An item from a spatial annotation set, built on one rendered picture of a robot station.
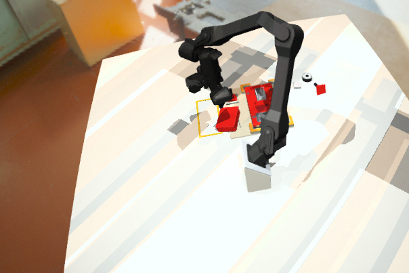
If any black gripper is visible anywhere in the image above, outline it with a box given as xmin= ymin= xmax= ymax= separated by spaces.
xmin=197 ymin=66 xmax=232 ymax=108

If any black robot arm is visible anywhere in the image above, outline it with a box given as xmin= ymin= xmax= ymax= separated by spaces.
xmin=178 ymin=11 xmax=305 ymax=168

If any black toy tyre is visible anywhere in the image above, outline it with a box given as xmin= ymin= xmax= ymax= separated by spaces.
xmin=302 ymin=72 xmax=312 ymax=83

